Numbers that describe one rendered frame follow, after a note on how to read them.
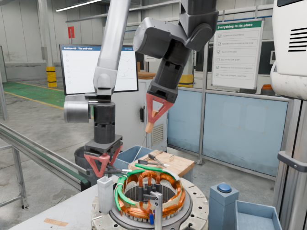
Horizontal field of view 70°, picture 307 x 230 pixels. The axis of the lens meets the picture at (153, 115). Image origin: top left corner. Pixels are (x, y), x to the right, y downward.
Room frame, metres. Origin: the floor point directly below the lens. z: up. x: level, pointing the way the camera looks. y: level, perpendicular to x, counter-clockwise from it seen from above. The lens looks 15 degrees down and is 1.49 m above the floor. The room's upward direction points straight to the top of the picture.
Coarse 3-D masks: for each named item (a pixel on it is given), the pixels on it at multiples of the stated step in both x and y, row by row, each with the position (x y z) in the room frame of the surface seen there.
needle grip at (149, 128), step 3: (153, 111) 0.52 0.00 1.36; (156, 111) 0.53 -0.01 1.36; (153, 114) 0.52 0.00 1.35; (156, 114) 0.52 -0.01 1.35; (150, 123) 0.53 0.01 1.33; (153, 123) 0.53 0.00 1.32; (147, 126) 0.53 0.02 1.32; (150, 126) 0.53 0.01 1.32; (147, 129) 0.53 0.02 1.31; (150, 129) 0.53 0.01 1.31; (147, 132) 0.53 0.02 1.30; (150, 132) 0.53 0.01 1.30
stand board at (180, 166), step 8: (152, 152) 0.92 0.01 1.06; (152, 160) 0.85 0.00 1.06; (160, 160) 0.85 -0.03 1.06; (168, 160) 0.85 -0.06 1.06; (176, 160) 0.85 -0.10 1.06; (184, 160) 0.85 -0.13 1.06; (128, 168) 0.80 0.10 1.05; (136, 168) 0.78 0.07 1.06; (168, 168) 0.78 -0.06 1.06; (176, 168) 0.78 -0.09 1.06; (184, 168) 0.78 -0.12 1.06
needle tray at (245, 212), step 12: (240, 204) 0.57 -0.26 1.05; (252, 204) 0.56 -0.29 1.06; (240, 216) 0.56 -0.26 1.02; (252, 216) 0.56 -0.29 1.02; (264, 216) 0.55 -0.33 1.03; (276, 216) 0.51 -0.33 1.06; (240, 228) 0.51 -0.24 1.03; (252, 228) 0.51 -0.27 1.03; (264, 228) 0.51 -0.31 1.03; (276, 228) 0.49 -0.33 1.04
